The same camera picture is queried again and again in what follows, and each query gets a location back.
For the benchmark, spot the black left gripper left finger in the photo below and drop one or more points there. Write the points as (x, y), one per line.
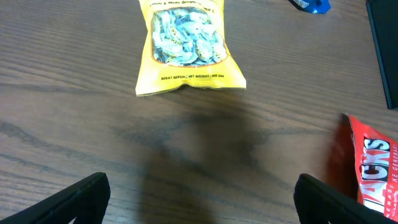
(84, 202)

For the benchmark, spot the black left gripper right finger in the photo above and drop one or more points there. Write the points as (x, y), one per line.
(318, 203)

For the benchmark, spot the red Hacks candy bag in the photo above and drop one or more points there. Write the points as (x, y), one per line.
(376, 168)

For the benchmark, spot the yellow snack bag with window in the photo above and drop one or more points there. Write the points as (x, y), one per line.
(185, 45)

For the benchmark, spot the blue Oreo cookie pack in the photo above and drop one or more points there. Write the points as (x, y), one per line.
(312, 6)

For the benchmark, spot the dark green box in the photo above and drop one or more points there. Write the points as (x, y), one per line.
(383, 21)

